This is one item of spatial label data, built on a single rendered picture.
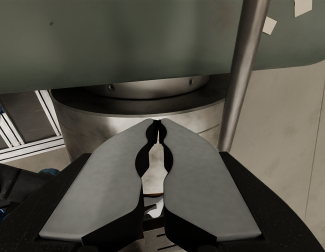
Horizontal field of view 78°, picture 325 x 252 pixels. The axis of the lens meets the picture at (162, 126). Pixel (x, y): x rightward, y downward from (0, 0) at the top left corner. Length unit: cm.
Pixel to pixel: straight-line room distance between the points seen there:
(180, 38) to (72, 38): 9
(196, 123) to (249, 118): 180
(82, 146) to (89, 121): 5
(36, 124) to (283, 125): 213
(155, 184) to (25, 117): 122
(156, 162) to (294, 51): 20
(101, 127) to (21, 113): 119
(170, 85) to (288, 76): 189
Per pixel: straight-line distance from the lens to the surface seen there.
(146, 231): 84
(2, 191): 59
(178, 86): 28
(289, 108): 230
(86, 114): 25
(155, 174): 28
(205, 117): 26
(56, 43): 19
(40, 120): 142
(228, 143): 17
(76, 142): 30
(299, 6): 25
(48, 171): 62
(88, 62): 19
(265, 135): 229
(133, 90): 27
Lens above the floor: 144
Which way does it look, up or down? 58 degrees down
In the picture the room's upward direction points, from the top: 153 degrees clockwise
